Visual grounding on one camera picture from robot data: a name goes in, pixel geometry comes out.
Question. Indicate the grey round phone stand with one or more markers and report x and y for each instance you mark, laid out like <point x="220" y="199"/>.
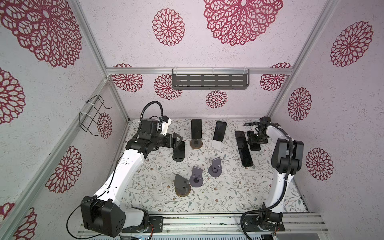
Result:
<point x="196" y="179"/>

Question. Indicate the wooden base phone stand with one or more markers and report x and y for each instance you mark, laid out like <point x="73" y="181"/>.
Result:
<point x="182" y="186"/>

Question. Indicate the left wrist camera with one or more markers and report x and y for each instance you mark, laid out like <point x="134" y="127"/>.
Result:
<point x="166" y="121"/>

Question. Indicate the back wooden base stand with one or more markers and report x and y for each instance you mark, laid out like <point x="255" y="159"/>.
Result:
<point x="196" y="144"/>

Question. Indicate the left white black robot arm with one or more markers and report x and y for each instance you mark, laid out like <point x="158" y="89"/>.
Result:
<point x="102" y="212"/>

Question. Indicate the grey round right stand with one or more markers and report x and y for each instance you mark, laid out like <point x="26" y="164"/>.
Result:
<point x="215" y="170"/>

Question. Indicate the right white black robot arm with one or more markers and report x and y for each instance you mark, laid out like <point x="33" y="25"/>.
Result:
<point x="286" y="161"/>

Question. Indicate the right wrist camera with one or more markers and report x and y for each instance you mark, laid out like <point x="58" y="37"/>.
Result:
<point x="262" y="122"/>

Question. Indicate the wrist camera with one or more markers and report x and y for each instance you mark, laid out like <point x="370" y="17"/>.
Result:
<point x="166" y="121"/>
<point x="262" y="122"/>

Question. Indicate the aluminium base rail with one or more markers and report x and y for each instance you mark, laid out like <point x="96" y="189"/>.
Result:
<point x="214" y="225"/>

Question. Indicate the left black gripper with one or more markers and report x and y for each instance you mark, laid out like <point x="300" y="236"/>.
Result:
<point x="171" y="140"/>

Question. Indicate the black wire wall rack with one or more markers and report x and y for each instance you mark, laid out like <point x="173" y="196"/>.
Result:
<point x="96" y="121"/>

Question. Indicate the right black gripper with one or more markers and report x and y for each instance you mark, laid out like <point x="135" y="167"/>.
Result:
<point x="252" y="139"/>

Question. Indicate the clear acrylic phone stand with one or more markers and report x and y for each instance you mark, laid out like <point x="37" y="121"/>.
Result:
<point x="217" y="145"/>

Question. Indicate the dark grey wall shelf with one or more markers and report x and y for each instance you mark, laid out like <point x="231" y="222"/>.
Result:
<point x="197" y="81"/>

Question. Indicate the dark left phone stand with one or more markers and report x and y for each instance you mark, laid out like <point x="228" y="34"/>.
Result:
<point x="178" y="159"/>

